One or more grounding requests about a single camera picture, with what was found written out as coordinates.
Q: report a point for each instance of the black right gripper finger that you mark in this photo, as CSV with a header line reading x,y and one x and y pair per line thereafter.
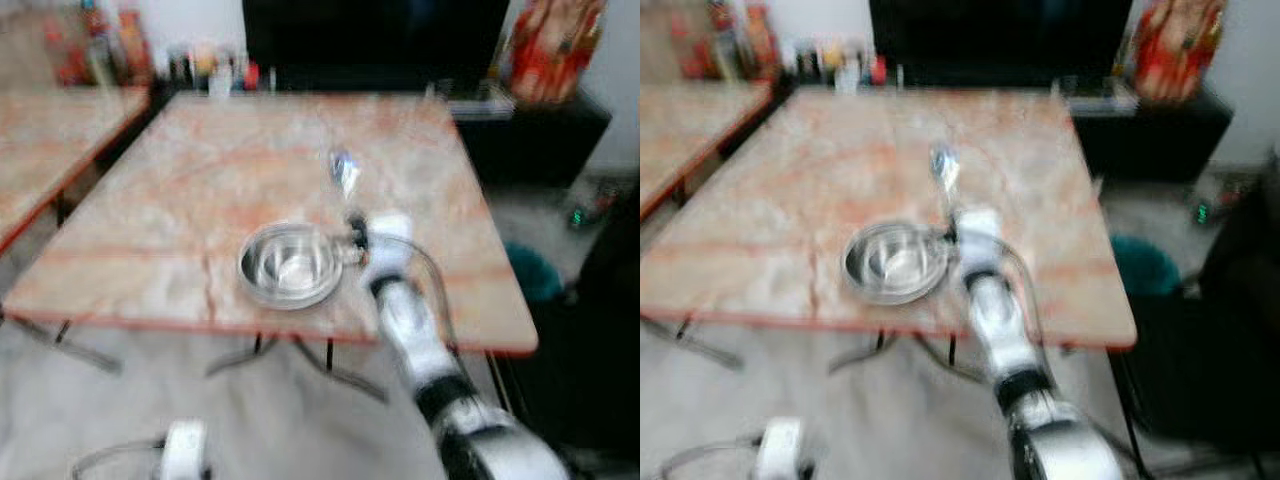
x,y
944,255
352,252

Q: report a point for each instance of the metal bowl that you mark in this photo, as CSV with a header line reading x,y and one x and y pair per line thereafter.
x,y
895,262
290,265

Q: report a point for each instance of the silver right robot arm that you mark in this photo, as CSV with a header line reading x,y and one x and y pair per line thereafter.
x,y
425,345
1010,340

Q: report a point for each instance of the metal spoon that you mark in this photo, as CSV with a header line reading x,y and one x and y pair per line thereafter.
x,y
345,172
944,168

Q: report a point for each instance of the black metal table legs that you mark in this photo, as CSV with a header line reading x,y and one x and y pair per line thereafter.
x,y
950,350
328,353

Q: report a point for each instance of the teal round stool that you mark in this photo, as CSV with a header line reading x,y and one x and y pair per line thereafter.
x,y
532,272
1145,265

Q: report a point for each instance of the black television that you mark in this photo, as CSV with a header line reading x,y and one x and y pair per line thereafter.
x,y
375,40
1000,38

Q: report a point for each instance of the black television stand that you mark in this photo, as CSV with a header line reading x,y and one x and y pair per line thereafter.
x,y
1160,140
540,140

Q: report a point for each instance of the yellow head figurine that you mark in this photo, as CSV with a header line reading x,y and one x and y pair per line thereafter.
x,y
203,60
829,58

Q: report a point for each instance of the black device green light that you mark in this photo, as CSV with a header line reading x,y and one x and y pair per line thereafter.
x,y
577,216
1200,213

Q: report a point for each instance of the black armchair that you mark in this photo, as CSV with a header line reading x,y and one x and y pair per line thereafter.
x,y
1220,330
605,330

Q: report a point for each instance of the red snack bag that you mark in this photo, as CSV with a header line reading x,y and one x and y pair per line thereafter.
x,y
1180,50
555,50

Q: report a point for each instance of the red lid plastic jar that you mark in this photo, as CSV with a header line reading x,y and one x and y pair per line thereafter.
x,y
697,45
72,58

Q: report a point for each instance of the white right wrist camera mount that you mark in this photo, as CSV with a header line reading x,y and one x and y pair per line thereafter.
x,y
978,245
388,250

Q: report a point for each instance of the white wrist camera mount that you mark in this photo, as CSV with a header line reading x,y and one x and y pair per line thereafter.
x,y
185,452
978,245
780,450
388,250

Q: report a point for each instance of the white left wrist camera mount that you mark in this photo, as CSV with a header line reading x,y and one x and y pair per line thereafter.
x,y
185,452
780,450

